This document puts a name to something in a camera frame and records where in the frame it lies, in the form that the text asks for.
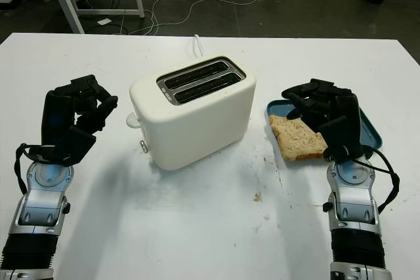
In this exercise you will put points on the white toaster lever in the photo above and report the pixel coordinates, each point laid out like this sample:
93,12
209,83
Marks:
132,121

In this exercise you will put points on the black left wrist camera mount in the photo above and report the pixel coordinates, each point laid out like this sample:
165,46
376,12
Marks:
78,145

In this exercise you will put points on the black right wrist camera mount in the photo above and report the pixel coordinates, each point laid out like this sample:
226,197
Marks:
333,126

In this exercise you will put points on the white paper sheet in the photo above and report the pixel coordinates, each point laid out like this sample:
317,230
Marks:
104,21

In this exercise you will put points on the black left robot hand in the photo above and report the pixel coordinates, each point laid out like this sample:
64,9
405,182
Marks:
54,116

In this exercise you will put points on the silver toaster knob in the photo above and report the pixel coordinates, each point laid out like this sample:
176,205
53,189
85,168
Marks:
143,146

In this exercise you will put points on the cream two-slot toaster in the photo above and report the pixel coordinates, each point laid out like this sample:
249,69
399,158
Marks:
197,122

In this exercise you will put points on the blue plastic tray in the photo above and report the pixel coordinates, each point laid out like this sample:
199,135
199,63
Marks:
277,108

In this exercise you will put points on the brown bread slice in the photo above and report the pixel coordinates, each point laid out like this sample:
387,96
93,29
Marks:
295,139

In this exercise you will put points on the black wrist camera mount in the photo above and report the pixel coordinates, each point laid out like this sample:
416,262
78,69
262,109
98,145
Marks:
78,145
333,126

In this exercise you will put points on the small bread crumb chunk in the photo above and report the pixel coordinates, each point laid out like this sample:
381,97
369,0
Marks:
257,197

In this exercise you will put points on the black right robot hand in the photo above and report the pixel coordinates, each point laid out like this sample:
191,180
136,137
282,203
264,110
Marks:
349,112

